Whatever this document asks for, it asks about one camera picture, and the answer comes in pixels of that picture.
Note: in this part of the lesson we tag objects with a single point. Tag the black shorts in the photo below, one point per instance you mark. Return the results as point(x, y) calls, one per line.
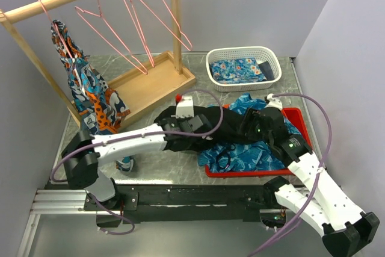
point(226, 128)

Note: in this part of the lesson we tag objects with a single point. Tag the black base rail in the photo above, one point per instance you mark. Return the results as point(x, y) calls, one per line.
point(150, 203)

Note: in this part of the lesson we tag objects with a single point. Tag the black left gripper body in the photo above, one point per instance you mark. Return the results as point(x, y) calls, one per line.
point(181, 120)

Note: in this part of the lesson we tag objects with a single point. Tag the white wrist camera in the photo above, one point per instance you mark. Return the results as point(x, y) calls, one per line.
point(184, 106)
point(273, 102)

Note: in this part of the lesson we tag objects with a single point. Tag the dark denim cloth in basket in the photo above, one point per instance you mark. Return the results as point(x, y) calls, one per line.
point(267, 71)

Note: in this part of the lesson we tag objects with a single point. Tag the pink hanger holding shorts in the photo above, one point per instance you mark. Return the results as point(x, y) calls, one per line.
point(55, 26)

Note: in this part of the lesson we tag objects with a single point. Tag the aluminium frame rail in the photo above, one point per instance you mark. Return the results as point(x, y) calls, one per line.
point(62, 222)

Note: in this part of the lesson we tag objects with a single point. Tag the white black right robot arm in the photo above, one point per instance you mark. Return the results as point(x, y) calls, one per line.
point(343, 226)

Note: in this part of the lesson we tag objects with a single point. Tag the orange blue patterned shorts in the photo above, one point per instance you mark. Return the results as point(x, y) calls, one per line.
point(100, 107)

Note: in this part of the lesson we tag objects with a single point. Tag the wooden clothes rack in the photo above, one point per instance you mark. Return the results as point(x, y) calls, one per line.
point(167, 75)

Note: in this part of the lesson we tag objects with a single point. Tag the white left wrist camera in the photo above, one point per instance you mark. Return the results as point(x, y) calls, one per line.
point(184, 106)

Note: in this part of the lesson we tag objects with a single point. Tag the white plastic basket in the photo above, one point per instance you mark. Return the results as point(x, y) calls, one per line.
point(260, 53)

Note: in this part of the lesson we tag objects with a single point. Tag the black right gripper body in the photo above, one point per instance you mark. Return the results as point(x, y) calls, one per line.
point(254, 132)

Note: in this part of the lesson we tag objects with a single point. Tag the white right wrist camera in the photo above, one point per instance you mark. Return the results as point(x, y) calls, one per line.
point(273, 102)

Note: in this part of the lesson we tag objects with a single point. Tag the blue floral shorts in basket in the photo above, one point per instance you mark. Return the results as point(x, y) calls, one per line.
point(236, 71)

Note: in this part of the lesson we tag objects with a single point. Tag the blue leaf-print shorts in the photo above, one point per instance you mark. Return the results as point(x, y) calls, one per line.
point(255, 157)

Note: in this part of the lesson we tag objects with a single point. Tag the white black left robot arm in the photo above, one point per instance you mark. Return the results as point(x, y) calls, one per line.
point(85, 153)

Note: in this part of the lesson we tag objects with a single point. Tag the red plastic tray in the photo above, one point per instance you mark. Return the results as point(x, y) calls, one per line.
point(294, 115)

